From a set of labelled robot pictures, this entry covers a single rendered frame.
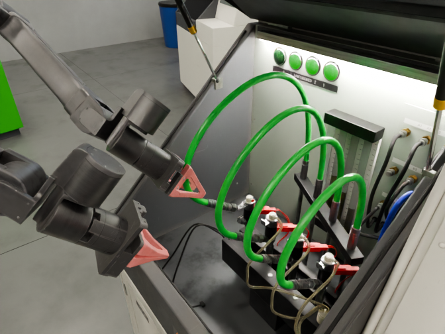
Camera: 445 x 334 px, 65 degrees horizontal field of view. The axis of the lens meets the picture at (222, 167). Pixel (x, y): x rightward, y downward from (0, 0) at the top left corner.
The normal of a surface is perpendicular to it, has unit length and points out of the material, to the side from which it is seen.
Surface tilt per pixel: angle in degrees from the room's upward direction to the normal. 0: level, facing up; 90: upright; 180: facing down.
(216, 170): 90
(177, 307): 0
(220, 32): 90
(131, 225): 46
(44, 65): 51
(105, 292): 0
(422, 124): 90
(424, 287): 76
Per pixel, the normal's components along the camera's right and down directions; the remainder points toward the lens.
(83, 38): 0.59, 0.44
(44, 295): 0.00, -0.84
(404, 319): -0.77, 0.12
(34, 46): -0.25, -0.23
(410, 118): -0.80, 0.33
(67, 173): 0.12, 0.25
